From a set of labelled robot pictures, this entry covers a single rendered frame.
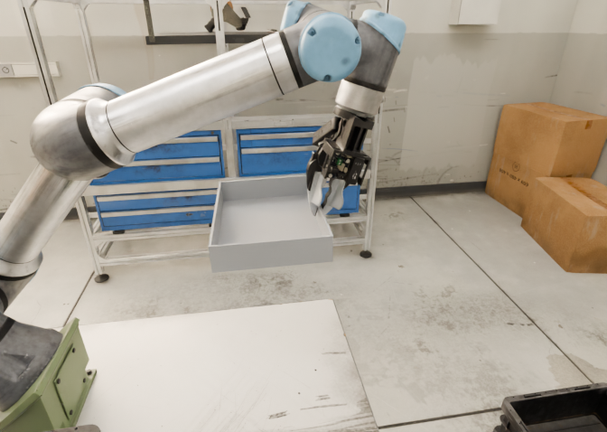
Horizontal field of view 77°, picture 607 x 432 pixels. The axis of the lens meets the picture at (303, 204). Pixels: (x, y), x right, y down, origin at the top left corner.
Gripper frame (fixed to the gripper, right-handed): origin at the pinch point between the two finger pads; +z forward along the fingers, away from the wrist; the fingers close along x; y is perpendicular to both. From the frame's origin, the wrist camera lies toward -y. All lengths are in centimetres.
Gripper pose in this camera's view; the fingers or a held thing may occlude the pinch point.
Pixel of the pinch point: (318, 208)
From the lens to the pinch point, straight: 75.3
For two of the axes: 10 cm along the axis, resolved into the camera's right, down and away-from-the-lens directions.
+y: 2.1, 4.3, -8.8
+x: 9.4, 1.7, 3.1
